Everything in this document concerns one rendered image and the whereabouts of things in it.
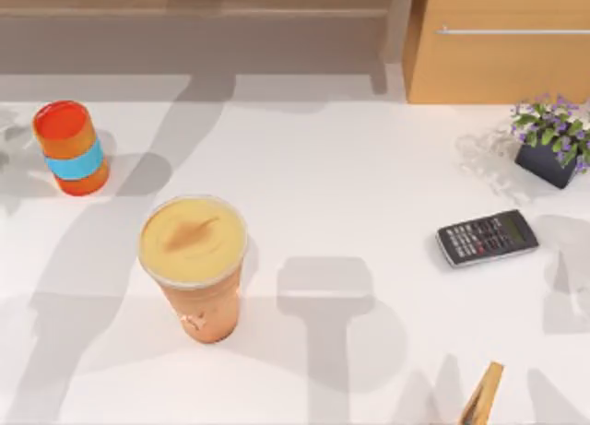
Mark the tan drink cup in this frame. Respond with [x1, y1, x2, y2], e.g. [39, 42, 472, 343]
[137, 195, 250, 345]

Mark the black calculator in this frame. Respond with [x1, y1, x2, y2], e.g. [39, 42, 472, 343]
[435, 208, 540, 269]

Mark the open wooden shelf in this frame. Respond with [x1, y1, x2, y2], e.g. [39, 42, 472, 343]
[0, 0, 419, 76]

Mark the orange cup with blue band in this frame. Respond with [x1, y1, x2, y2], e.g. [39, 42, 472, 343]
[31, 100, 111, 197]

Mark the wooden cupboard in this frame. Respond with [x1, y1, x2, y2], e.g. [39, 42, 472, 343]
[401, 0, 590, 106]

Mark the purple flower plant black pot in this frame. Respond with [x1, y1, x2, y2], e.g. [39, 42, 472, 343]
[510, 92, 590, 190]

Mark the long metal handle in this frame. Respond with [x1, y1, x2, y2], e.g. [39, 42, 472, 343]
[433, 25, 590, 37]

